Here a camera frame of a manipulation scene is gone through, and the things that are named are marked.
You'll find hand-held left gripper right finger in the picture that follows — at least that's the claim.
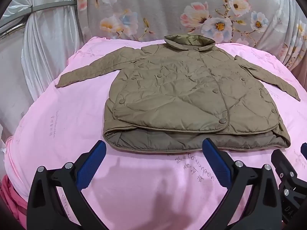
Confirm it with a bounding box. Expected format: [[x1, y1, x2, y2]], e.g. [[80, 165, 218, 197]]
[[202, 138, 282, 230]]

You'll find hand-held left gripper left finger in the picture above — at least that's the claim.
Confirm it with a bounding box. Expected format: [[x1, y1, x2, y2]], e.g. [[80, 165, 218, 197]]
[[27, 140, 107, 230]]

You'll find olive quilted jacket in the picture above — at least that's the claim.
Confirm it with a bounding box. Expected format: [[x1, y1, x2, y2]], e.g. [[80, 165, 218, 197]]
[[55, 34, 301, 154]]

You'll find pink printed bed sheet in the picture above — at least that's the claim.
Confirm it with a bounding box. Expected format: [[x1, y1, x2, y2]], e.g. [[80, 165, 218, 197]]
[[3, 36, 307, 230]]

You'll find dark pink cloth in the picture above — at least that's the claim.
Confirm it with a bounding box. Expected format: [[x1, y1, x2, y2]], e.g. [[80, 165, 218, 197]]
[[0, 174, 30, 230]]

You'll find white satin curtain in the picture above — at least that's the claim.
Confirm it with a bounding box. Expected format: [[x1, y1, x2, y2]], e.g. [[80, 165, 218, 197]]
[[0, 0, 90, 149]]

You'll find grey floral blanket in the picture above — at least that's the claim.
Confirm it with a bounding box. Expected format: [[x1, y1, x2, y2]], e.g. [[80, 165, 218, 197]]
[[76, 0, 307, 71]]

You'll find curved metal rail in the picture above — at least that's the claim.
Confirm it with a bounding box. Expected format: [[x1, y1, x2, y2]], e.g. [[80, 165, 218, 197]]
[[0, 0, 78, 30]]

